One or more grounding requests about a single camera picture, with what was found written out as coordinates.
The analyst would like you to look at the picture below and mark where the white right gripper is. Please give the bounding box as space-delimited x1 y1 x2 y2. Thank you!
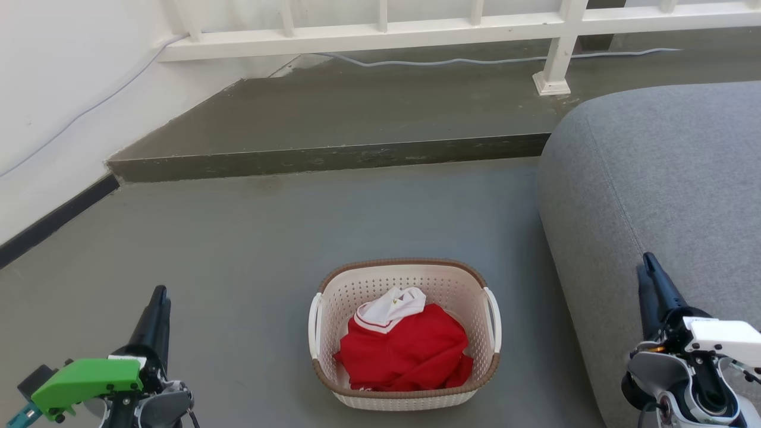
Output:
637 252 761 376

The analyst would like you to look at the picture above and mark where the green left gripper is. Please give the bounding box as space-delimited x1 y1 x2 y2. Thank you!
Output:
6 285 172 426

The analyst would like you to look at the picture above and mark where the cream laundry basket brown rim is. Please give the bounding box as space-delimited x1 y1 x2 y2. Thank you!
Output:
308 257 502 412

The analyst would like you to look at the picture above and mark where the grey fabric sofa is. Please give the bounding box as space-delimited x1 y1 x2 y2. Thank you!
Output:
537 81 761 428

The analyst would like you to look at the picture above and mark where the black baseboard strip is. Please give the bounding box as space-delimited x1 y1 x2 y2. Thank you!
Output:
0 174 121 269

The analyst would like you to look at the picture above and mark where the red shirt white collar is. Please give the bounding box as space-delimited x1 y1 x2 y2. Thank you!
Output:
332 287 474 392

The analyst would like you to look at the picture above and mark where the white wooden railing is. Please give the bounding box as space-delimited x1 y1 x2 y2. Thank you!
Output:
156 0 761 97

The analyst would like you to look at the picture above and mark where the thin white wall cable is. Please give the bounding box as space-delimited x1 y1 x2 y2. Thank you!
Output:
0 33 190 178

